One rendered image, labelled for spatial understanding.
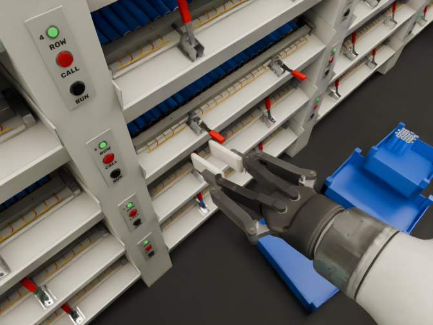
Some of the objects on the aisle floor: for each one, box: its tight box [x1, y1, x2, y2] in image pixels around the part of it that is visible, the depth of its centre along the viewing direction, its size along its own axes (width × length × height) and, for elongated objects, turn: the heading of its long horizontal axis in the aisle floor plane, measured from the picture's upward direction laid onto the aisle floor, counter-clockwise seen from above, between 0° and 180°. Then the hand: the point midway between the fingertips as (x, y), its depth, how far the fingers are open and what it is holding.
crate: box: [320, 148, 433, 235], centre depth 116 cm, size 30×20×8 cm
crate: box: [360, 122, 433, 200], centre depth 120 cm, size 30×20×8 cm
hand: (216, 162), depth 52 cm, fingers open, 3 cm apart
